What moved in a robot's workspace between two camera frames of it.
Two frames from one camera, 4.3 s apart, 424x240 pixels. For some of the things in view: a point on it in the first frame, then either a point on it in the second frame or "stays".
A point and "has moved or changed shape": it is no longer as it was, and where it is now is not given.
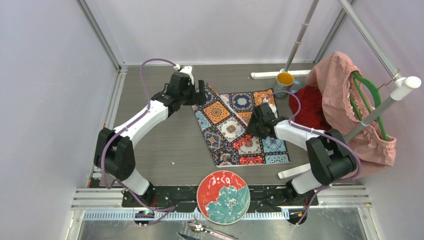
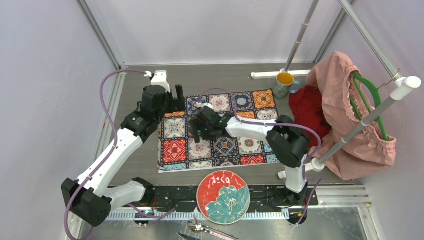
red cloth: [311, 113] stays
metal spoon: [196, 226] stays
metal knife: [187, 236] stays
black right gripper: [251, 128] to [195, 126]
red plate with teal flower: [223, 197] stays
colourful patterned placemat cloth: [223, 120] has moved or changed shape
